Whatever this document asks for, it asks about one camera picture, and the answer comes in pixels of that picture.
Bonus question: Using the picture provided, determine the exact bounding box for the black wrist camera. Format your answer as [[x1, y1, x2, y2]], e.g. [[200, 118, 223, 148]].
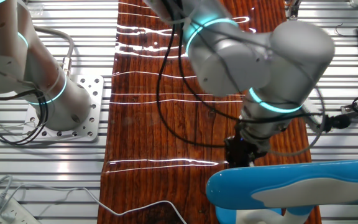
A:
[[323, 114, 352, 133]]

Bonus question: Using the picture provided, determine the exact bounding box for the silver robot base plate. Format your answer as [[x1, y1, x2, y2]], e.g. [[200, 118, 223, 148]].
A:
[[22, 74, 104, 143]]

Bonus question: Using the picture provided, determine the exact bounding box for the thin white lamp cable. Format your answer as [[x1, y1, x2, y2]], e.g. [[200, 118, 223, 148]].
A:
[[0, 183, 188, 224]]

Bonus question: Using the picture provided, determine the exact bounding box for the grey robot cable with connector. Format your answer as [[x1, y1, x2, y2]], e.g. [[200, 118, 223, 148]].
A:
[[34, 26, 75, 77]]

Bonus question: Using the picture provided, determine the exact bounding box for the white power strip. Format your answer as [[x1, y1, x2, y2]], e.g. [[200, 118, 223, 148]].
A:
[[0, 197, 42, 224]]

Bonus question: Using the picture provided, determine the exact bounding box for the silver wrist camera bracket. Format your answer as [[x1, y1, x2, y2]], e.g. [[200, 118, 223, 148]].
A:
[[300, 98, 328, 134]]

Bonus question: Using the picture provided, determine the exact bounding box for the wood grain table mat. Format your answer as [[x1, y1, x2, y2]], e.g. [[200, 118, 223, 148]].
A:
[[97, 0, 323, 224]]

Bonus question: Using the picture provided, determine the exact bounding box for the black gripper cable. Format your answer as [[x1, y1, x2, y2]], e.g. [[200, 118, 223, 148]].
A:
[[155, 0, 229, 149]]

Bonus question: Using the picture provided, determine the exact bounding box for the white cable tie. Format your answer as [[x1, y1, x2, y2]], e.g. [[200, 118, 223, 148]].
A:
[[163, 14, 195, 27]]

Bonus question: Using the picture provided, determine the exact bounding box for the blue and white desk lamp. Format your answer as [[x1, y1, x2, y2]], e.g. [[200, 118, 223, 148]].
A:
[[205, 158, 358, 224]]

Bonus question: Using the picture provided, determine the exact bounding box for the grey looped cable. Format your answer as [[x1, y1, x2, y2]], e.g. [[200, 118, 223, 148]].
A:
[[267, 83, 328, 156]]

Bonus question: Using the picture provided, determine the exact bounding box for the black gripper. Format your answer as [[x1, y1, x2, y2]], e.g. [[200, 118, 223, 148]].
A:
[[224, 129, 269, 169]]

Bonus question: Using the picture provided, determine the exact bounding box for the black cable bundle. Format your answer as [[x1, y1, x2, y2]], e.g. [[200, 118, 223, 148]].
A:
[[0, 90, 49, 146]]

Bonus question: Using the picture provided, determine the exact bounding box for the metal camera stand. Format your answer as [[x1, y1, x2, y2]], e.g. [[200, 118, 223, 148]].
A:
[[285, 0, 303, 22]]

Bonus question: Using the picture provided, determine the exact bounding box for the white power plug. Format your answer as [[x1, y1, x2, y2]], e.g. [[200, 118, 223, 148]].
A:
[[0, 192, 17, 215]]

